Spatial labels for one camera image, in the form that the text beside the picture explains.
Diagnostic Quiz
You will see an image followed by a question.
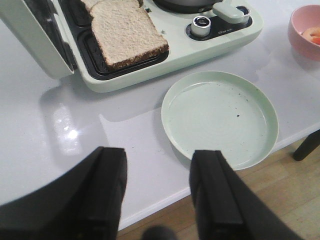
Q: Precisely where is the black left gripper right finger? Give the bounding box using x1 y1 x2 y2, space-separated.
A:
189 150 301 240

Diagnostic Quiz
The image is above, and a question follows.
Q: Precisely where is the silver control knob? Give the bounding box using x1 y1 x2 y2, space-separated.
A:
236 6 251 24
190 15 211 37

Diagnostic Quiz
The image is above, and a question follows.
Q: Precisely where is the left silver control knob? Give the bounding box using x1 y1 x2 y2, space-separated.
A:
190 15 211 37

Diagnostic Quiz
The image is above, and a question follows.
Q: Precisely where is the mint green round plate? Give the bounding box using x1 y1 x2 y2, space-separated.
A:
161 71 279 170

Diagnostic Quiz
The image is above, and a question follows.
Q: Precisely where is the right silver control knob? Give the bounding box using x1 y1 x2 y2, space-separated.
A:
236 6 251 24

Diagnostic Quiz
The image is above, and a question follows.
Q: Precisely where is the black table leg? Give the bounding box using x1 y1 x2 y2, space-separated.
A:
293 130 320 161

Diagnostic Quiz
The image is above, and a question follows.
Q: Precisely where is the white bread slice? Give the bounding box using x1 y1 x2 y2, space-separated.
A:
89 0 169 70

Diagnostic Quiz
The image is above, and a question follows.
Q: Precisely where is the mint green breakfast maker lid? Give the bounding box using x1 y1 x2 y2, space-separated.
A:
0 0 75 79

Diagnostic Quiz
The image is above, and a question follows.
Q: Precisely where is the black round frying pan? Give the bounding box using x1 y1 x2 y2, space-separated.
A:
153 0 222 14

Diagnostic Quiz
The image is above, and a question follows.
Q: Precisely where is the mint green pan handle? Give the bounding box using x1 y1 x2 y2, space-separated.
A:
212 2 245 24

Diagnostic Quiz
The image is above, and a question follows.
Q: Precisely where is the cooked shrimp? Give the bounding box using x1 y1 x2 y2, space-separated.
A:
311 37 320 46
302 27 320 42

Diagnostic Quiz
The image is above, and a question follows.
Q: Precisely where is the mint green breakfast maker base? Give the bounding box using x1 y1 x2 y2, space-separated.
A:
53 0 264 93

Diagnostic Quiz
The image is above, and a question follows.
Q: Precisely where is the pink plastic bowl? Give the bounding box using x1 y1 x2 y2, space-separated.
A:
287 4 320 62

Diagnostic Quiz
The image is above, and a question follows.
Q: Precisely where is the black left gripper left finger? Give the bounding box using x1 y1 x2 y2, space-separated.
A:
0 146 128 240

